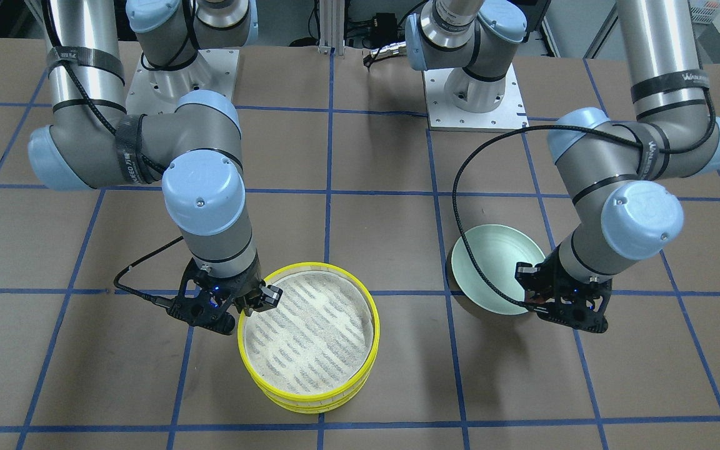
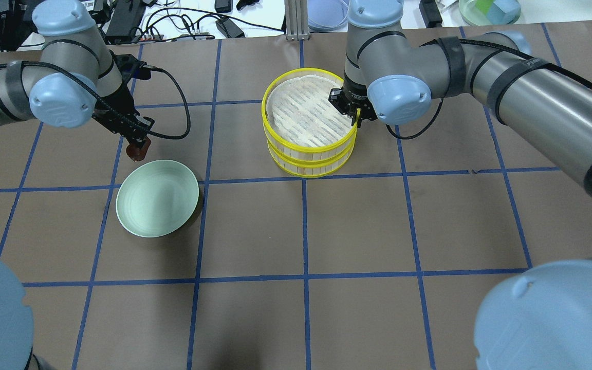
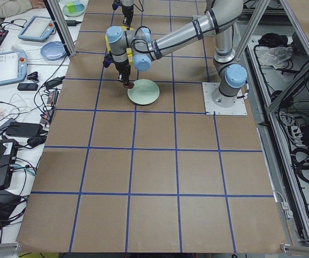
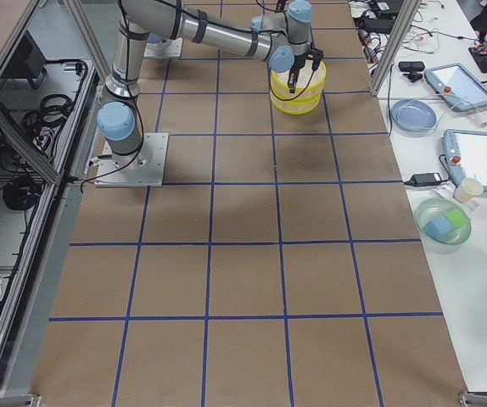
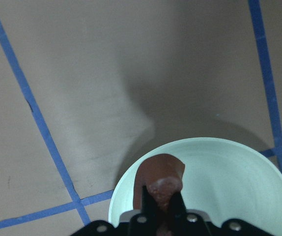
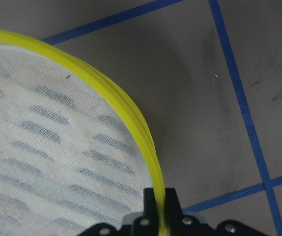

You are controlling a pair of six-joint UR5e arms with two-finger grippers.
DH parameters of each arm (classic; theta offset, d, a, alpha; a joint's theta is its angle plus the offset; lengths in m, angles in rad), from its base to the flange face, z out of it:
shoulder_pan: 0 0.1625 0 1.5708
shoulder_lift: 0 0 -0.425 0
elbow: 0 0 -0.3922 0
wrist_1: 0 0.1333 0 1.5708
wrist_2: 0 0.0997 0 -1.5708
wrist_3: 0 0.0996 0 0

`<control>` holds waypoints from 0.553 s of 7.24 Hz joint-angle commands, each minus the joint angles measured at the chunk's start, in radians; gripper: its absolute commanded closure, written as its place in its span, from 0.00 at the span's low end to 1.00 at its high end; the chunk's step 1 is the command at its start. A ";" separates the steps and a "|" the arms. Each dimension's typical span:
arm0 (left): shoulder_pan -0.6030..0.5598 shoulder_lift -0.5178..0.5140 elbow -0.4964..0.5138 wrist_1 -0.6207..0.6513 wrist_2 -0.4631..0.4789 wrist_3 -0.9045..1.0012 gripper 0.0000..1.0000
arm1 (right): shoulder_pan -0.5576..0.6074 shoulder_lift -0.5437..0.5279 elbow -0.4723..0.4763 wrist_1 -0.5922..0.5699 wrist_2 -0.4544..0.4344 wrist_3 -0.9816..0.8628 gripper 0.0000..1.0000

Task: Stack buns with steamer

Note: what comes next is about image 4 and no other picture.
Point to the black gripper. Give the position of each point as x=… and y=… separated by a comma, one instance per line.
x=299, y=63

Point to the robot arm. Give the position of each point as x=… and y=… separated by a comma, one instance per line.
x=282, y=39

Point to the black webcam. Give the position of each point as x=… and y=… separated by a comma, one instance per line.
x=412, y=70

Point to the blue plate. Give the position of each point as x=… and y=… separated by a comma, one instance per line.
x=414, y=116

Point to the far teach pendant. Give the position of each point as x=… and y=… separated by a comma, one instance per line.
x=457, y=86

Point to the teach pendant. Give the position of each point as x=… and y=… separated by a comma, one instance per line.
x=457, y=86
x=466, y=155

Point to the black power adapter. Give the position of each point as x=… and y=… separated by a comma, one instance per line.
x=425, y=180

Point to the near teach pendant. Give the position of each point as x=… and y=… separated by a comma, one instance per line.
x=466, y=155

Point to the paper cup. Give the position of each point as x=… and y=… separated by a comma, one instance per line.
x=468, y=189

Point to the green bowl with sponges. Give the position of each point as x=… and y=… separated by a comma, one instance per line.
x=444, y=226

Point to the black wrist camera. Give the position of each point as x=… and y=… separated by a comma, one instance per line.
x=315, y=55

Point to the aluminium frame post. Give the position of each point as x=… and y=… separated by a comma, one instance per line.
x=401, y=27

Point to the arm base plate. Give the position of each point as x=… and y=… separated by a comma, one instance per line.
x=147, y=169
x=162, y=48

